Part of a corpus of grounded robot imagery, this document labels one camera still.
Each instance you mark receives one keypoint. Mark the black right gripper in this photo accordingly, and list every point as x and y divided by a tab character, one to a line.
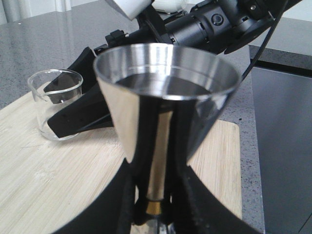
152	28

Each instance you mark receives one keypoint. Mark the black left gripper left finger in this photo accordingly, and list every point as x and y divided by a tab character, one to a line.
112	211

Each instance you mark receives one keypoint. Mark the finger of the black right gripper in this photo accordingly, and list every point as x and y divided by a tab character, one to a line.
83	65
87	113

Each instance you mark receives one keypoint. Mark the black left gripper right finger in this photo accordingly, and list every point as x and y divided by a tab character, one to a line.
214	209

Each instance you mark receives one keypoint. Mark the clear glass beaker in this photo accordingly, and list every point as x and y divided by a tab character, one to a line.
44	107

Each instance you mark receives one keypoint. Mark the steel double jigger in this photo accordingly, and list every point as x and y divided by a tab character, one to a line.
163	100

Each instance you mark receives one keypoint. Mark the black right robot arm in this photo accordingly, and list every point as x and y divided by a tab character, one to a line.
217	26

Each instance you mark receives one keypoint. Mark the wooden cutting board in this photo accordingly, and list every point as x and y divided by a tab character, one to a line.
44	184

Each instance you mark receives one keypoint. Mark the black induction cooktop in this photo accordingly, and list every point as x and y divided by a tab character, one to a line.
282	92

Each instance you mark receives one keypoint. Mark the white camera box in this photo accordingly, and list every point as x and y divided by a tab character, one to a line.
129	8

